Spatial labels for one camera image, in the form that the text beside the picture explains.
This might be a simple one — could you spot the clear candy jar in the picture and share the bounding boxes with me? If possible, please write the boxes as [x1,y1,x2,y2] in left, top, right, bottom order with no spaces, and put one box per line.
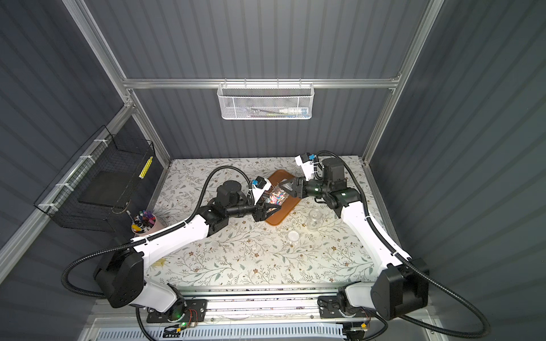
[265,186,289,206]
[307,209,324,230]

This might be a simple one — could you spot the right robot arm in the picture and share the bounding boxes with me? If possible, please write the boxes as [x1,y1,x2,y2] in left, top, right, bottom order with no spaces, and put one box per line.
[280,153,429,321]

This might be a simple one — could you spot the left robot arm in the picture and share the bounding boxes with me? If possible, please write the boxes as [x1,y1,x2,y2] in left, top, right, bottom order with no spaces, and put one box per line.
[94,177,281,313]

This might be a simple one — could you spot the brown wooden tray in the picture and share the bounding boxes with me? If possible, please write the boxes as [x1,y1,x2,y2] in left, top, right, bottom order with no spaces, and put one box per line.
[266,170,301,226]

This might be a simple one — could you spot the pens in white basket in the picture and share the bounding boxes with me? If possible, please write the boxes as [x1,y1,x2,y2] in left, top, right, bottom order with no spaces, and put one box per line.
[248,107,311,118]

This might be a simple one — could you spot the yellow sticky note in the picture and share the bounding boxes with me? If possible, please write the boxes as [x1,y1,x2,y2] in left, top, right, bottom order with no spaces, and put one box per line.
[152,258,166,268]

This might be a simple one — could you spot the pink pen cup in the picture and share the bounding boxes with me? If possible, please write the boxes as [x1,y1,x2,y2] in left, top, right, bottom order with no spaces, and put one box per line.
[131,210,166,237]

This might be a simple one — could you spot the yellow tag on basket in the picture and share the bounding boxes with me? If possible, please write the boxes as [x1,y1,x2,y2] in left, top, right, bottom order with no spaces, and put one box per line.
[139,156,154,179]

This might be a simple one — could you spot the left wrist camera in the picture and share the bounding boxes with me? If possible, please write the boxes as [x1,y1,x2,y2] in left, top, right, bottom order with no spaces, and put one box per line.
[251,176,272,205]

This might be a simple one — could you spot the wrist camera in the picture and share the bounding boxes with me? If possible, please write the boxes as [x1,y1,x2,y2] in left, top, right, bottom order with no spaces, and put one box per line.
[251,176,272,205]
[294,153,317,181]

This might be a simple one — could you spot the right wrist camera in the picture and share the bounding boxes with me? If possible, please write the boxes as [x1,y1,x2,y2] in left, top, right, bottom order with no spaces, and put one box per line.
[294,153,317,181]

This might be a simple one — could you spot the white wire mesh basket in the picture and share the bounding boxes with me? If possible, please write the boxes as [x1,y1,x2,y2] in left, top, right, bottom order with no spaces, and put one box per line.
[217,83,315,121]

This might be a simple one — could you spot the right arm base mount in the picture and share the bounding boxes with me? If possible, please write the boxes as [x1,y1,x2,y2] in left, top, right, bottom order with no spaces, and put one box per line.
[317,295,374,319]

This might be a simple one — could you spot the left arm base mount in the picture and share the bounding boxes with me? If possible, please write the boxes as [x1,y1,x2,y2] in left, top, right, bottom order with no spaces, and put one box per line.
[146,299,208,326]

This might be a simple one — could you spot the black wire basket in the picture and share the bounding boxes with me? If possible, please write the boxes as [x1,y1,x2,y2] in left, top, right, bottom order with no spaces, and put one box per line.
[34,129,155,232]

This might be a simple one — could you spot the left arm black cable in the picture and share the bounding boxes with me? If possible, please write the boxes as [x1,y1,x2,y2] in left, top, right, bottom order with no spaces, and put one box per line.
[60,165,253,341]

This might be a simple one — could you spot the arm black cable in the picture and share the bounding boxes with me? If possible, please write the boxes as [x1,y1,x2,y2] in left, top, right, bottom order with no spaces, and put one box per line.
[60,165,253,341]
[315,150,491,341]

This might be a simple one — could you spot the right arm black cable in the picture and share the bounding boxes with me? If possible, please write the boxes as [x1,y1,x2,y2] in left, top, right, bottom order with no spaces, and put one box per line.
[315,150,491,341]

